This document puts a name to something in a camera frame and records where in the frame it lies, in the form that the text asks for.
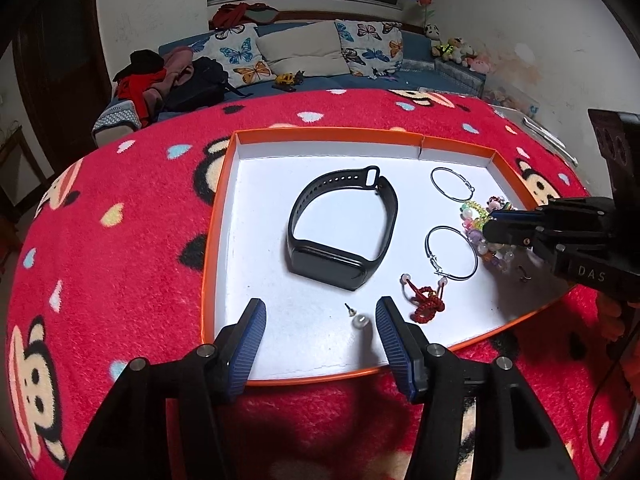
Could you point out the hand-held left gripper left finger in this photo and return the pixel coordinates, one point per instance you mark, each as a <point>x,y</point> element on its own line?
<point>245,347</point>

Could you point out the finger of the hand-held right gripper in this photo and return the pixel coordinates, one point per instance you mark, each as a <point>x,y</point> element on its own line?
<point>515,215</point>
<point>505,234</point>

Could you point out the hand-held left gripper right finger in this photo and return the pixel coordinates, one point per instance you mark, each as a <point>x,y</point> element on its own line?
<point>395,350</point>

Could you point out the pearl stud earring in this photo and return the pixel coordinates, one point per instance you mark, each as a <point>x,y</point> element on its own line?
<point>361,322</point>

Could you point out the orange shallow cardboard box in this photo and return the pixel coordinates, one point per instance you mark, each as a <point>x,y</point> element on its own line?
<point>280,310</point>

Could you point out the silver hoop earring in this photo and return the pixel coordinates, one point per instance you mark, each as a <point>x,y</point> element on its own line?
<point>428,250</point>
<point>434,182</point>

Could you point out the black smartwatch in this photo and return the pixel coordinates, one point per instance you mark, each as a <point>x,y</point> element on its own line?
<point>325,265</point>

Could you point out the person's right hand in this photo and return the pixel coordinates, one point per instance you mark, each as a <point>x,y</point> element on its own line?
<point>610,320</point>

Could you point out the small metal earring hook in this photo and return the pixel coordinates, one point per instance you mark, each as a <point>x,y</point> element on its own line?
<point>523,274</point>

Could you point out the red cartoon monkey blanket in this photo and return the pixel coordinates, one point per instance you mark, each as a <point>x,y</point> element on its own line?
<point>125,285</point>

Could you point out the row of plush toys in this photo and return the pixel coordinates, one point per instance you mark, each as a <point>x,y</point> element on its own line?
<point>457,50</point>

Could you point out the butterfly print pillow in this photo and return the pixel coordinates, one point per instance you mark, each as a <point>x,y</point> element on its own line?
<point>372,45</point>
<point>242,55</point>

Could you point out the blue sofa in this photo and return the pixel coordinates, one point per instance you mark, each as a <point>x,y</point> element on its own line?
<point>320,82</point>

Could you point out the yellow toy car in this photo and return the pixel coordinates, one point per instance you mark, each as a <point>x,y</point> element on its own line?
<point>290,80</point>

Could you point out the black backpack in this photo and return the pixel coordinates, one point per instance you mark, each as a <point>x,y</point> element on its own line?
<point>200,85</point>

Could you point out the grey plain pillow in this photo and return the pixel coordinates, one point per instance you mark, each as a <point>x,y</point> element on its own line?
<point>305,50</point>

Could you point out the pile of clothes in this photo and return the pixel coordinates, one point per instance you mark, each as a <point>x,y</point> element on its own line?
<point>150,75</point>

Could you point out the red cloth on windowsill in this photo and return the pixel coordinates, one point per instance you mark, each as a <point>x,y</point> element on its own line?
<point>240,14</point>

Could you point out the dark wooden door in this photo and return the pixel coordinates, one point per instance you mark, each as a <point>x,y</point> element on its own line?
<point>60,60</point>

